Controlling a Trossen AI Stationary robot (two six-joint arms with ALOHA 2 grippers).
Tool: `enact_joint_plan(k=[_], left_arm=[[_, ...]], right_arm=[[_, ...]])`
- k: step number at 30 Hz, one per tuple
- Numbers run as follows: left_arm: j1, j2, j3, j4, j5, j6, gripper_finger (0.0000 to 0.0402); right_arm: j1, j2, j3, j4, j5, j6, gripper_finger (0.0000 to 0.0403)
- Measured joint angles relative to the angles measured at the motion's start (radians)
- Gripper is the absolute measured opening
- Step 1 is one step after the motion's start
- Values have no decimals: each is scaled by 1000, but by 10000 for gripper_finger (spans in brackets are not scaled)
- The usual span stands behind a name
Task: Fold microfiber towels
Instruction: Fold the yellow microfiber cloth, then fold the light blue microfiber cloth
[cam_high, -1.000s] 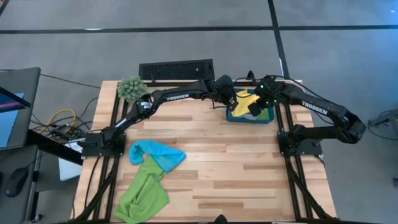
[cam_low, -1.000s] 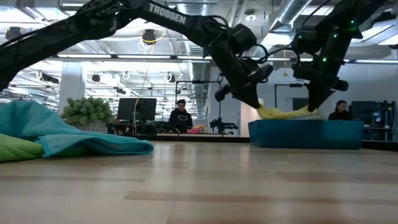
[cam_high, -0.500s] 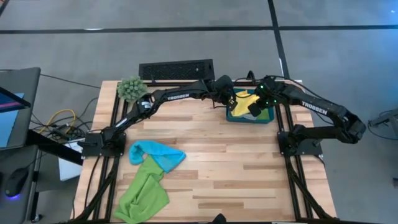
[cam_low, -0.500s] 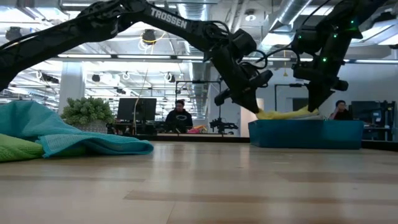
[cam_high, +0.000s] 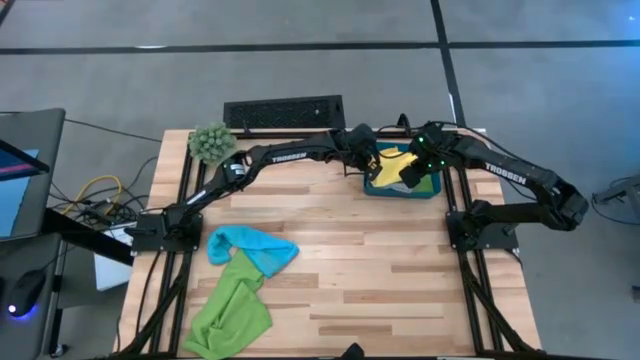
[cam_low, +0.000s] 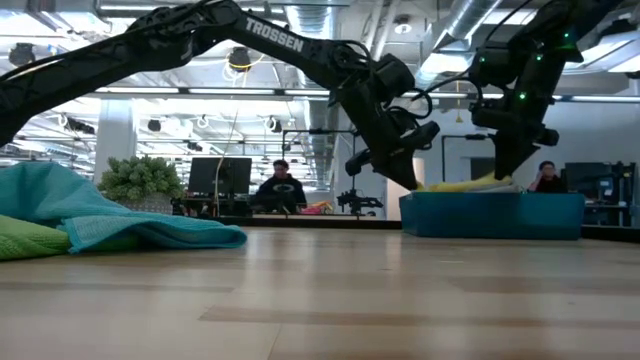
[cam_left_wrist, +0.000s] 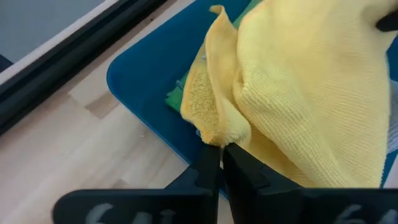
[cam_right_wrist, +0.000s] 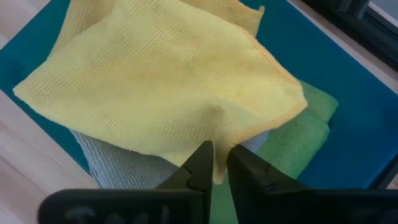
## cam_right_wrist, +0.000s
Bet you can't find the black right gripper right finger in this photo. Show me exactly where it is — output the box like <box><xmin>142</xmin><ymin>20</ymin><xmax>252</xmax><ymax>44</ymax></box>
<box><xmin>228</xmin><ymin>144</ymin><xmax>398</xmax><ymax>224</ymax></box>

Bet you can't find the green microfiber towel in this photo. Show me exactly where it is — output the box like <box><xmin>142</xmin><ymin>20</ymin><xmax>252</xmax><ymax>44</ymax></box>
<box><xmin>210</xmin><ymin>80</ymin><xmax>340</xmax><ymax>224</ymax></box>

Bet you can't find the yellow microfiber towel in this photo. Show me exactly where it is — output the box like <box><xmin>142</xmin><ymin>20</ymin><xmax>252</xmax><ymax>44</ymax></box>
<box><xmin>12</xmin><ymin>0</ymin><xmax>308</xmax><ymax>184</ymax></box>

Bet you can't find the grey microfiber towel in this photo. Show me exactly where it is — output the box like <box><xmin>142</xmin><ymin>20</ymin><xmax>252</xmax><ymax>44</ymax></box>
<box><xmin>70</xmin><ymin>129</ymin><xmax>271</xmax><ymax>190</ymax></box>

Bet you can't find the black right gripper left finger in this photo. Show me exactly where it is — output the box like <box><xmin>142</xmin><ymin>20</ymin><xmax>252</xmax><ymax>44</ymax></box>
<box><xmin>39</xmin><ymin>139</ymin><xmax>215</xmax><ymax>224</ymax></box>

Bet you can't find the teal tray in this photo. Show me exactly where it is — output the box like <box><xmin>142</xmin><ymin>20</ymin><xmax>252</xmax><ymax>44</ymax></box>
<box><xmin>0</xmin><ymin>0</ymin><xmax>398</xmax><ymax>190</ymax></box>

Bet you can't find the black aluminium table frame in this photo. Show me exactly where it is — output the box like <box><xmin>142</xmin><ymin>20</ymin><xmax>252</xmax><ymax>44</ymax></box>
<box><xmin>300</xmin><ymin>0</ymin><xmax>398</xmax><ymax>190</ymax></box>

